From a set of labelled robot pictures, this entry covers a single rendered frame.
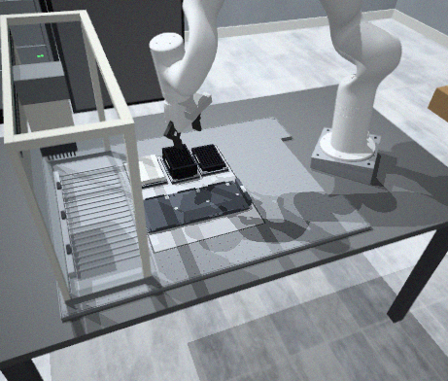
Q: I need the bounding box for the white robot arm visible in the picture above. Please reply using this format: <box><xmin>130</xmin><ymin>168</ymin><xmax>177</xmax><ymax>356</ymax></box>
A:
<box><xmin>150</xmin><ymin>0</ymin><xmax>402</xmax><ymax>161</ymax></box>

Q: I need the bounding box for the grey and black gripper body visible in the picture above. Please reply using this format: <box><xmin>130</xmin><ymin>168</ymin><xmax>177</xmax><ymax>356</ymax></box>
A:
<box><xmin>163</xmin><ymin>100</ymin><xmax>198</xmax><ymax>133</ymax></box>

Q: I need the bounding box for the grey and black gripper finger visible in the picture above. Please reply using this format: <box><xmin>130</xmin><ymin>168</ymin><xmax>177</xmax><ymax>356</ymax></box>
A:
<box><xmin>191</xmin><ymin>115</ymin><xmax>202</xmax><ymax>131</ymax></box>
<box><xmin>163</xmin><ymin>121</ymin><xmax>184</xmax><ymax>150</ymax></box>

